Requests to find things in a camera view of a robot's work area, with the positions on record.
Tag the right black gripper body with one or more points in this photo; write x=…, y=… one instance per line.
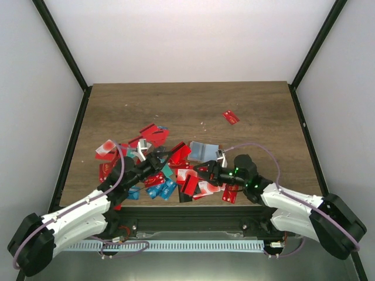
x=233, y=177

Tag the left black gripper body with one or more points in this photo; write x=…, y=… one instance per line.
x=154, y=166

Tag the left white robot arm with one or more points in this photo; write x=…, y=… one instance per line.
x=39, y=239

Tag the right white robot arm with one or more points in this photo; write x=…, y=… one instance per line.
x=327, y=220

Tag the white red circle card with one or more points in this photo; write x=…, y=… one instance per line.
x=206, y=189

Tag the red stripe card pile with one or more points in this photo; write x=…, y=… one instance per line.
x=188, y=186

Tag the red VIP card right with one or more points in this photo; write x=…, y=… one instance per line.
x=230, y=194

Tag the white red card left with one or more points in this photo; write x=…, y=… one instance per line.
x=106, y=151

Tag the blue VIP card lower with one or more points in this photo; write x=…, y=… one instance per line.
x=164, y=190

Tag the lone red card far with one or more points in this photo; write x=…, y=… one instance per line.
x=231, y=117

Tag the light blue slotted strip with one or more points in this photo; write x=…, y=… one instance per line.
x=172, y=246

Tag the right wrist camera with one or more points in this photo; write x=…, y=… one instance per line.
x=221, y=158

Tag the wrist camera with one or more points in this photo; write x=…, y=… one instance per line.
x=142, y=148
x=221, y=158

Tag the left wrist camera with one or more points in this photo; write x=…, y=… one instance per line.
x=142, y=148

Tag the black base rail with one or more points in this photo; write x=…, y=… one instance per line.
x=251, y=221

